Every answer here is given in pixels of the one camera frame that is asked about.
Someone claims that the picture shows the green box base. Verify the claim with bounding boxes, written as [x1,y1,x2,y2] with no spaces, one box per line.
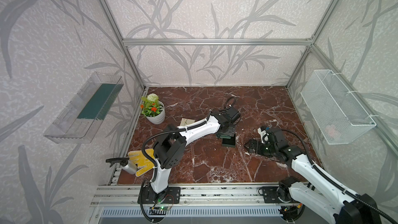
[221,136,236,148]

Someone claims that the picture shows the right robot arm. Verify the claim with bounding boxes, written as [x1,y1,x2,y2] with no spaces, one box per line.
[244,126,396,224]

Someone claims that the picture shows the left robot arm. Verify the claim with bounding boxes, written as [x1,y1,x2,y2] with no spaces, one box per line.
[141,106,241,194]

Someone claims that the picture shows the pink object in basket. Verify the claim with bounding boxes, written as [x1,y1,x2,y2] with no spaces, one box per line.
[325,124,340,138]

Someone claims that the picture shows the potted flower plant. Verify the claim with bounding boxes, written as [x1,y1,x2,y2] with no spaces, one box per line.
[141,93,165,124]

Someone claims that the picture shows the yellow paper tag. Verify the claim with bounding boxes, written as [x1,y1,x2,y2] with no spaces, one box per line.
[127,150,154,177]

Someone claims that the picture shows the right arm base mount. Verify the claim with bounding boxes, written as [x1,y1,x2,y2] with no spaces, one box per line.
[258,186,300,205]

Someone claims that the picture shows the white wire mesh basket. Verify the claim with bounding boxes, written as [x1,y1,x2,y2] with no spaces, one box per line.
[301,69,377,145]

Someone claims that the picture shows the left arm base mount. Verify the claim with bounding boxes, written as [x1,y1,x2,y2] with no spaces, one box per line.
[138,186,181,204]

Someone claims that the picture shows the clear plastic wall tray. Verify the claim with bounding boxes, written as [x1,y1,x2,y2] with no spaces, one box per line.
[44,72,124,144]

